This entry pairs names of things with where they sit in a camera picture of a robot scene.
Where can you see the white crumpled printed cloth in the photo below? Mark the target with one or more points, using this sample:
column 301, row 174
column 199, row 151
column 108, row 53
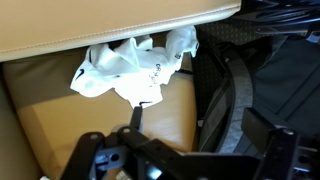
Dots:
column 133, row 70

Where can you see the tan leather couch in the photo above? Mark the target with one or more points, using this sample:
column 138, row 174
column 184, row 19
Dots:
column 83, row 26

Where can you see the black mesh office chair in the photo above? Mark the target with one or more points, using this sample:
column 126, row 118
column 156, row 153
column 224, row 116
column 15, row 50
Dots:
column 276, row 73

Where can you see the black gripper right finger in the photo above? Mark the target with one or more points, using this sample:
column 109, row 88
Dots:
column 283, row 150

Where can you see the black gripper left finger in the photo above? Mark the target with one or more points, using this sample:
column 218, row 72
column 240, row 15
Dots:
column 100, row 150

